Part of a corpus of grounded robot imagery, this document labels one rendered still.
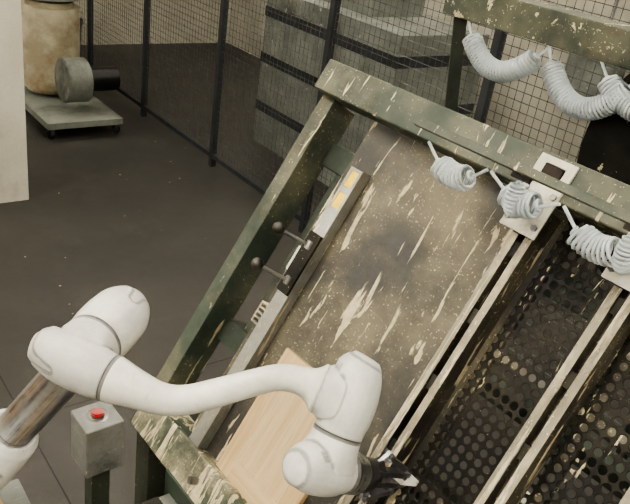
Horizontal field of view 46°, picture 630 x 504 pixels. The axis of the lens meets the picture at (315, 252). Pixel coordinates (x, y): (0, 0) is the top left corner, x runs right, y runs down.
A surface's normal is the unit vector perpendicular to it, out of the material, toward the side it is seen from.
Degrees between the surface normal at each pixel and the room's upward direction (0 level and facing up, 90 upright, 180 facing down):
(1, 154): 90
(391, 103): 59
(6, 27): 90
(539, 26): 90
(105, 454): 90
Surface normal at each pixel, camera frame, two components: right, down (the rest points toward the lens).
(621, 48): -0.78, 0.18
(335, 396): -0.19, -0.14
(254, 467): -0.60, -0.29
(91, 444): 0.61, 0.44
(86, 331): 0.26, -0.75
